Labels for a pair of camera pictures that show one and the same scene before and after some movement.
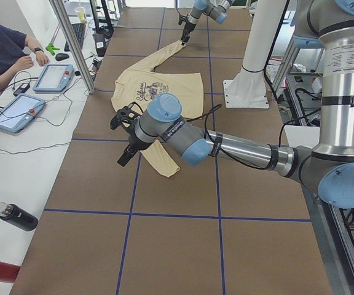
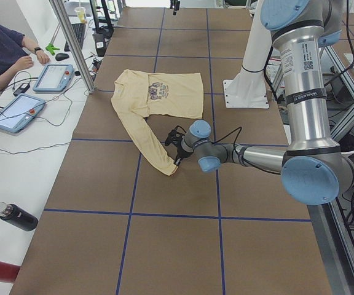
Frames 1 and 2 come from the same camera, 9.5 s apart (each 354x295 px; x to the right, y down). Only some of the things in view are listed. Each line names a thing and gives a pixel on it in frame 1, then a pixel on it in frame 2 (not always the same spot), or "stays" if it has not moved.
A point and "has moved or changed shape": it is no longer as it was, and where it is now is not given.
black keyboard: (79, 29) stays
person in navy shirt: (2, 53) stays
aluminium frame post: (74, 47) stays
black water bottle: (16, 216) stays
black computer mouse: (61, 56) stays
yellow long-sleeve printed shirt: (141, 82) has moved or changed shape
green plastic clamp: (50, 48) stays
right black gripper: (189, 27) -> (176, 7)
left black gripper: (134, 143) -> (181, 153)
